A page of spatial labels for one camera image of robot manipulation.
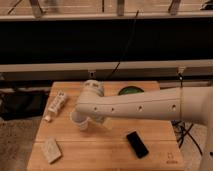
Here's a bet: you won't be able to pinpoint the metal window rail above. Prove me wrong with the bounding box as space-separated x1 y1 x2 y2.
0 59 213 81

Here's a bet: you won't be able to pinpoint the beige sponge block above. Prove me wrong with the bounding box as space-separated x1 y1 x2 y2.
41 138 62 164

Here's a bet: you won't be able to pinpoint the black and blue floor cables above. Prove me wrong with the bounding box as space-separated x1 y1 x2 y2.
171 120 204 158

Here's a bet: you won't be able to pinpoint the black smartphone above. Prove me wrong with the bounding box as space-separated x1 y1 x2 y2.
126 131 149 158

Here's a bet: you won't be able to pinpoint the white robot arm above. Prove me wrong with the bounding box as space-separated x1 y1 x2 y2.
71 80 213 171

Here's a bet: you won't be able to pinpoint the green bowl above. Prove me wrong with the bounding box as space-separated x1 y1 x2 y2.
118 86 144 95

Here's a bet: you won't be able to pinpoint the black hanging cable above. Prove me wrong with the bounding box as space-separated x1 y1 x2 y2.
104 9 140 81

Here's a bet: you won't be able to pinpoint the white toothpaste tube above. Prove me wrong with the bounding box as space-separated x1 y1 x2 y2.
44 91 68 122

